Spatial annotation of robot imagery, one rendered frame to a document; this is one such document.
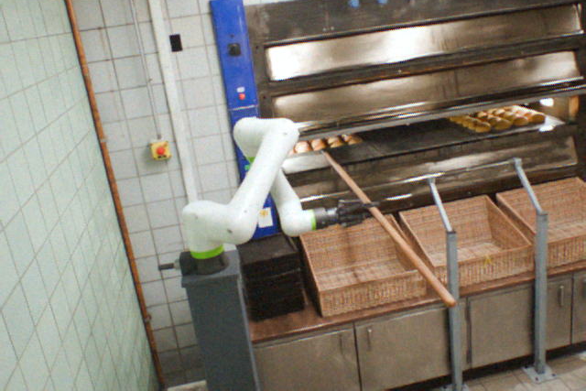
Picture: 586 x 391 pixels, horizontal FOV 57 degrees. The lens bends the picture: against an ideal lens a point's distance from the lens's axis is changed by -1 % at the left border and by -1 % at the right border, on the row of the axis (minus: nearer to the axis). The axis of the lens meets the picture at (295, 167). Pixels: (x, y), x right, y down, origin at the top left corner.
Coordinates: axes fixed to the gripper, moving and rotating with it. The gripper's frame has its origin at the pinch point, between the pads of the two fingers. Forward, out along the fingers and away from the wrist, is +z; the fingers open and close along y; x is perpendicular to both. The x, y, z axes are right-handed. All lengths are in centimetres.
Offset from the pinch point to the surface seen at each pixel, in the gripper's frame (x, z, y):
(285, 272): -29, -39, 37
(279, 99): -70, -25, -42
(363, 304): -19, -4, 58
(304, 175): -68, -18, 2
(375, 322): -14, 1, 67
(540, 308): -9, 87, 76
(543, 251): -9, 88, 44
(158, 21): -65, -79, -90
